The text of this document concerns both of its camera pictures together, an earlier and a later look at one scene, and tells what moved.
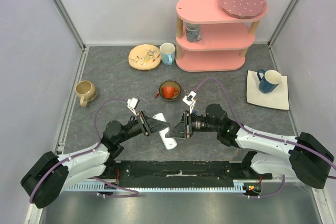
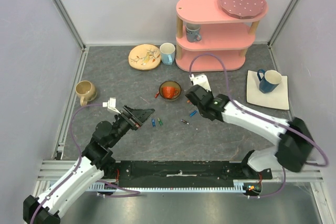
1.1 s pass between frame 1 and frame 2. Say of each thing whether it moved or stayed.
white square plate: stayed
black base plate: stayed
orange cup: stayed
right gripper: moved
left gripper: moved
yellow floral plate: stayed
